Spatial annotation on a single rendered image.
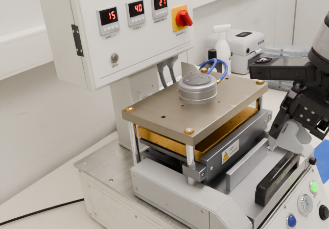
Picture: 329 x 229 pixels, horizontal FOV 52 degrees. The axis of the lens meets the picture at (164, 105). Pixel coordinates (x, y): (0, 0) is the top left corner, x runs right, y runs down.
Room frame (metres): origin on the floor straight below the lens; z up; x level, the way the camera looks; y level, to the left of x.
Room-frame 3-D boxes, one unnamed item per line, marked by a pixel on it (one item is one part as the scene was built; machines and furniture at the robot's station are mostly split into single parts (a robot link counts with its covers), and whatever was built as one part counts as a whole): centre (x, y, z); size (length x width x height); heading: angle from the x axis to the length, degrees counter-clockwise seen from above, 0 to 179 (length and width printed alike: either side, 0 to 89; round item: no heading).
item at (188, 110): (0.68, -0.06, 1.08); 0.31 x 0.24 x 0.13; 136
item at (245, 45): (1.64, -0.38, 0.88); 0.25 x 0.20 x 0.17; 45
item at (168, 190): (0.49, -0.02, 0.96); 0.25 x 0.05 x 0.07; 46
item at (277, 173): (0.51, -0.20, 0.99); 0.15 x 0.02 x 0.04; 136
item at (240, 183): (0.61, -0.11, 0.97); 0.30 x 0.22 x 0.08; 46
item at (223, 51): (1.50, -0.29, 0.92); 0.09 x 0.08 x 0.25; 95
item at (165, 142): (0.65, -0.08, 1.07); 0.22 x 0.17 x 0.10; 136
